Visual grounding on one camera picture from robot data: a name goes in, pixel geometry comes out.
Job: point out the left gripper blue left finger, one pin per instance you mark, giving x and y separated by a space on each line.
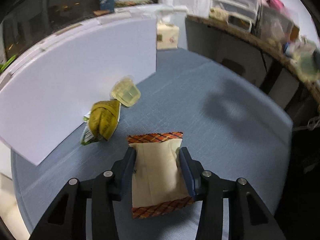
65 218

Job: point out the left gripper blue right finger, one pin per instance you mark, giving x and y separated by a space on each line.
249 217

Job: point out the orange checked cream snack bag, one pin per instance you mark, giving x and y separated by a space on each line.
158 186

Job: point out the olive green small snack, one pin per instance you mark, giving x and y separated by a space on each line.
102 122

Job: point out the clear jelly cup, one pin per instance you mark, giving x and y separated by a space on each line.
126 92

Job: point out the white storage box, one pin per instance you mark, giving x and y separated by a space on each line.
52 85

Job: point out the green snack packets on sill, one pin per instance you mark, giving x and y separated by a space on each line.
7 64

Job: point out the beige tissue pack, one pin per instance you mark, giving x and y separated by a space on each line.
167 34

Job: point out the clear plastic drawer unit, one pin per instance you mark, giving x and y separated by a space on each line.
241 14

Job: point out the pink gift bag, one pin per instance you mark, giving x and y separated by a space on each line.
276 4

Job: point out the dark blue gift box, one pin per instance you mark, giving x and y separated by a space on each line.
107 5

